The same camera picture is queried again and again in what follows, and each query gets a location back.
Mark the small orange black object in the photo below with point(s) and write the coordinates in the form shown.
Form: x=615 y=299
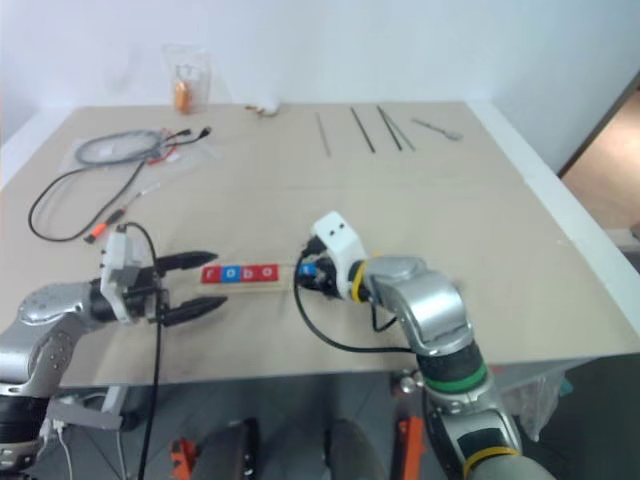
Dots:
x=182 y=457

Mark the red letter tile o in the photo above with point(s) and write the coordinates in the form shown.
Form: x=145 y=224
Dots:
x=269 y=272

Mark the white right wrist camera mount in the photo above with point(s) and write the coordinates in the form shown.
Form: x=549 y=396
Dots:
x=340 y=245

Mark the grey metal table frame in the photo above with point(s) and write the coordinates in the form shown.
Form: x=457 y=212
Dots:
x=85 y=415

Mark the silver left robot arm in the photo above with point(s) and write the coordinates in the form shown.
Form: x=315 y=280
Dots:
x=35 y=340

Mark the silver round knob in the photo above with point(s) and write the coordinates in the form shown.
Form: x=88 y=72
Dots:
x=409 y=384

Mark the beige table mat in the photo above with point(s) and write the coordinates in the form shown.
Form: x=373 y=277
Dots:
x=450 y=200

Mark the copper coloured object in bag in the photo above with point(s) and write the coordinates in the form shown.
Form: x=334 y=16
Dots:
x=183 y=96

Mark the blue letter tile o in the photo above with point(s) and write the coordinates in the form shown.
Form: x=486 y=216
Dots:
x=232 y=274

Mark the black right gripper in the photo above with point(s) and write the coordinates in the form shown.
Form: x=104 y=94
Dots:
x=327 y=277

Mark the yellow right wrist band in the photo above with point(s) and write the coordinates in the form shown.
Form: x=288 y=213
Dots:
x=357 y=285

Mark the red letter tile b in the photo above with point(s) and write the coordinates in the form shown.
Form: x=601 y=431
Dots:
x=251 y=273

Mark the small white crumpled object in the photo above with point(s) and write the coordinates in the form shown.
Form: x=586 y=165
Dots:
x=267 y=106

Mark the wooden letter tile holder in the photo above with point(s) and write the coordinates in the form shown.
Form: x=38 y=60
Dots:
x=240 y=288

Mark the blue letter tile t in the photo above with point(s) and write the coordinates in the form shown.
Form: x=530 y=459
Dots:
x=307 y=270

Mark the brown wooden door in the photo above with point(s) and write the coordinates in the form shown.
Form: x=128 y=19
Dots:
x=610 y=170

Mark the red letter tile r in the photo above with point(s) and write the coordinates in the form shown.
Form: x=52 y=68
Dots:
x=212 y=275

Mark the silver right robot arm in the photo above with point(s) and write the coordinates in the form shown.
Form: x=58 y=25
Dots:
x=435 y=310

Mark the flat clear plastic bag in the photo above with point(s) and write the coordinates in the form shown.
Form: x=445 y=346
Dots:
x=195 y=155

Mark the thin dark metal rod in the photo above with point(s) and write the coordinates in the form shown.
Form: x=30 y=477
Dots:
x=363 y=128
x=400 y=133
x=389 y=127

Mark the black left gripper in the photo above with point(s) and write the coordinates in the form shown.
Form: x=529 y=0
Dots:
x=147 y=300

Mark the crumpled clear plastic bag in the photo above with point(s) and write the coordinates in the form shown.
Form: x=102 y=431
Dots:
x=535 y=400

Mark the clear upright plastic bag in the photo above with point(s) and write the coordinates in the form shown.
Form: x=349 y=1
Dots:
x=192 y=62

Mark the tall orange black object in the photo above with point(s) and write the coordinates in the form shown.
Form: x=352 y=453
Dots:
x=412 y=445

